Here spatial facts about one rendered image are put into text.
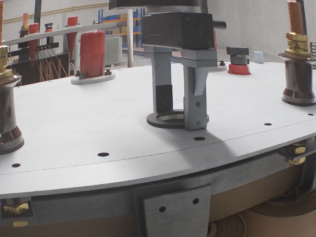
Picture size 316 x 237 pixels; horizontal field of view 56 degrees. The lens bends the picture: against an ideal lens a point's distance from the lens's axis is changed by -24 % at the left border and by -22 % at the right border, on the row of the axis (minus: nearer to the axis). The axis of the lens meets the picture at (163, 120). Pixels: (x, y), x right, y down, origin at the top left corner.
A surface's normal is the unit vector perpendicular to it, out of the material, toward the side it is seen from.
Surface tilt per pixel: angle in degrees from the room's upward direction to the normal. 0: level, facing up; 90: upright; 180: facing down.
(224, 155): 11
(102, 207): 90
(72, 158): 0
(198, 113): 90
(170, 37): 90
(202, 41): 90
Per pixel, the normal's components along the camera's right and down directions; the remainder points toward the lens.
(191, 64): -0.91, 0.14
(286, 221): -0.22, 0.26
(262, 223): -0.65, 0.22
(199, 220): 0.41, 0.22
